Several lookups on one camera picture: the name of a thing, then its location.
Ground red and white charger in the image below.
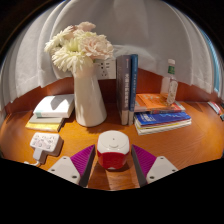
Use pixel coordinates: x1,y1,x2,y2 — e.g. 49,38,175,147
96,130,131,172

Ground clear bottle with green label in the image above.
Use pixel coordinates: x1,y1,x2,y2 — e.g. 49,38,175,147
160,58,179,106

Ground dark grey upright book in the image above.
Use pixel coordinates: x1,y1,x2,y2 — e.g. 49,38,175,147
115,54,131,126

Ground yellow book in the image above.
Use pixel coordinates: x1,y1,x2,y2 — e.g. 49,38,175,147
25,120,64,133

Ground orange book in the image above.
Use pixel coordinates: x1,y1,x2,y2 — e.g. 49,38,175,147
134,92,186,114

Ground white flat book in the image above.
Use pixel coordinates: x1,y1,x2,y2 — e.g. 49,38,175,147
134,119,193,136

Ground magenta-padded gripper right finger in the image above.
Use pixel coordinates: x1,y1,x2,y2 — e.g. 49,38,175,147
131,144,179,188

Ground white curtain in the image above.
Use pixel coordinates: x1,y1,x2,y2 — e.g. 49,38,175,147
0,0,224,113

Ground white and pink flower bouquet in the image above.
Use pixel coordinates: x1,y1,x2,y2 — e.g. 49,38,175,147
43,21,115,75

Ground thick white book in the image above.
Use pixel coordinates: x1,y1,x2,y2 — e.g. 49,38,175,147
32,93,76,119

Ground white power strip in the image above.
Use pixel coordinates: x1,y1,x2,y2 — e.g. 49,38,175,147
29,132,64,165

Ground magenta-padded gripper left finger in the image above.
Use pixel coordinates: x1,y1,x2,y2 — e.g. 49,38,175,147
47,144,97,188

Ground white ceramic vase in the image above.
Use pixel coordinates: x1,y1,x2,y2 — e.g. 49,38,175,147
72,64,108,128

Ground white wall socket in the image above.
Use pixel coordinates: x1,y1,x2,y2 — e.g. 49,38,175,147
94,59,117,81

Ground red and white flat item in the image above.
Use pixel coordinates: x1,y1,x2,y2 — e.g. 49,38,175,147
207,100,224,122

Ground white power strip cable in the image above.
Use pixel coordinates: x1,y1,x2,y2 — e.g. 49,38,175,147
23,160,43,167

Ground blue upright book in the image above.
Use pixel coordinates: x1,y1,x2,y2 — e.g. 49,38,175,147
127,53,139,126

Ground pale green book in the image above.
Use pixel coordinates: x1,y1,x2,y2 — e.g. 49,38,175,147
28,113,65,126

